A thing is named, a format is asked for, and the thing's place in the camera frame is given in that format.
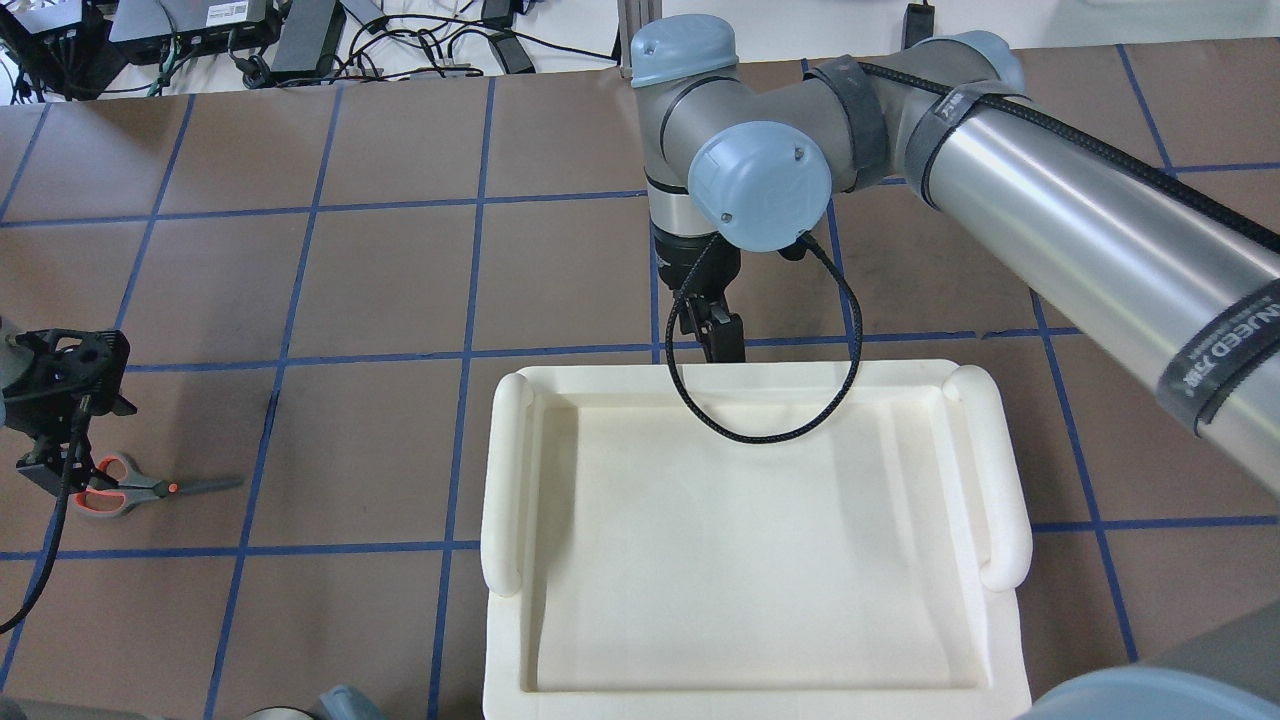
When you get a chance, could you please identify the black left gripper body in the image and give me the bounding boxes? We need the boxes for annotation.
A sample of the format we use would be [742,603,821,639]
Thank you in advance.
[3,329,137,496]

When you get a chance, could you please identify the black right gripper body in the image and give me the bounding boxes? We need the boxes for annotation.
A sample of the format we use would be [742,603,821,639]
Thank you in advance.
[652,223,741,313]

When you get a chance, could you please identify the orange grey scissors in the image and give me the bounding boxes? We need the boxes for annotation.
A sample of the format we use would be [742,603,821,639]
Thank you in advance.
[70,454,244,519]

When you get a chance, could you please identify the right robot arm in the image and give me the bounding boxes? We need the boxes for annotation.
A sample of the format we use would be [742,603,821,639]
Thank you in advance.
[623,14,1279,491]

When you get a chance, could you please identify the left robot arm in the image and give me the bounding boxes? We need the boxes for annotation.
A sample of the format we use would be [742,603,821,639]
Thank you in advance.
[1,325,137,496]

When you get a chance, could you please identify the white foam tray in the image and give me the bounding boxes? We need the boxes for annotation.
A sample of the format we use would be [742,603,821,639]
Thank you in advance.
[480,359,1033,719]

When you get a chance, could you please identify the black electronics box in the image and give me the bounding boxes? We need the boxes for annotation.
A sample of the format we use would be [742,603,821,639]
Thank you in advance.
[108,1,283,65]

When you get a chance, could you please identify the black power adapter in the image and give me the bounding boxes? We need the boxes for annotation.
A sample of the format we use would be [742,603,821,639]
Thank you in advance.
[269,1,346,85]

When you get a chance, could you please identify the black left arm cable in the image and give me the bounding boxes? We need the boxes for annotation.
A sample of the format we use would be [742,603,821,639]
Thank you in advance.
[0,395,93,635]

